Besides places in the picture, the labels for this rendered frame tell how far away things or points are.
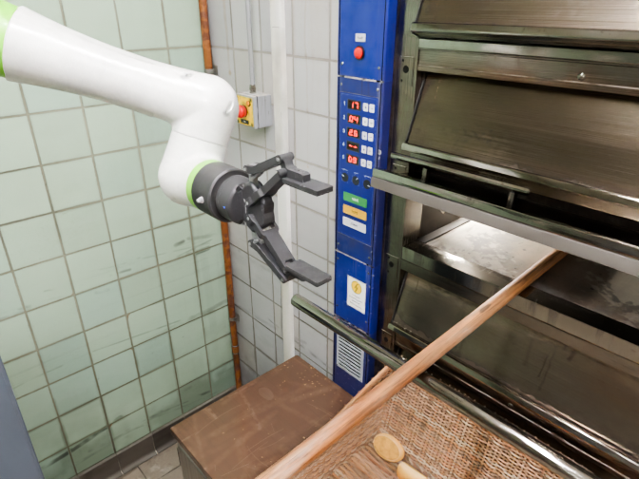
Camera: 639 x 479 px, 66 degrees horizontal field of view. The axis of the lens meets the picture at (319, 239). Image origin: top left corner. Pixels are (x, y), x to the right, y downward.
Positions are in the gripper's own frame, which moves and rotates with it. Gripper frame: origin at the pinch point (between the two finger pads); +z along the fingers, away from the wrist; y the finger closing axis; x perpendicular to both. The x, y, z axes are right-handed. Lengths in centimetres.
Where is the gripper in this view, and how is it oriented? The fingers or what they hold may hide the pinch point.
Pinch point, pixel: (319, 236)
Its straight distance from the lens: 67.1
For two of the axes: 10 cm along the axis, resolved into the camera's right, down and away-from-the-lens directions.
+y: 0.0, 9.0, 4.4
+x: -7.3, 3.0, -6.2
